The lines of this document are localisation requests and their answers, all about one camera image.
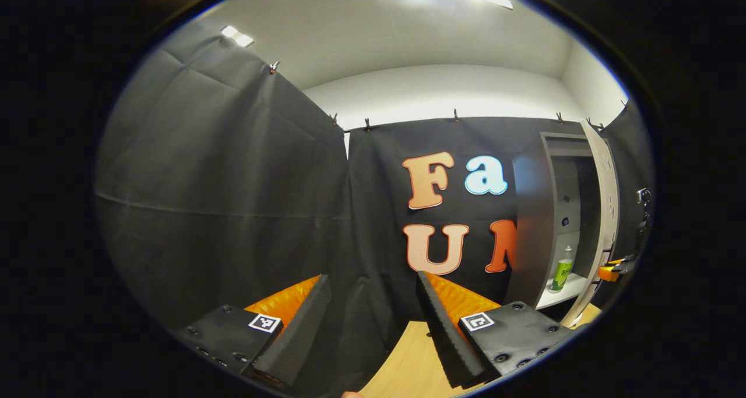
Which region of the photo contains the row of backdrop clips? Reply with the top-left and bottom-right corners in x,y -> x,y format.
268,60 -> 627,133

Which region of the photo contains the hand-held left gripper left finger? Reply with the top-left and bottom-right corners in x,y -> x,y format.
175,274 -> 333,387

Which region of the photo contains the grey cabinet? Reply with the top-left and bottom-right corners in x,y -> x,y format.
504,132 -> 604,323

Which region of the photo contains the black backdrop cloth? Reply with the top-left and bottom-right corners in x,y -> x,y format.
93,19 -> 656,396

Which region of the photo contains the green label plastic bottle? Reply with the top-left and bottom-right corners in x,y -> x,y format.
549,245 -> 575,294

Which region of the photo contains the small ceiling light panel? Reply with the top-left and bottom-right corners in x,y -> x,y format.
220,25 -> 255,48

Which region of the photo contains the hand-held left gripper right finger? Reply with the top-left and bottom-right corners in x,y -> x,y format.
415,271 -> 575,390

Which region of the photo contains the beige cabinet door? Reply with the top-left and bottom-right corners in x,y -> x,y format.
561,118 -> 622,329

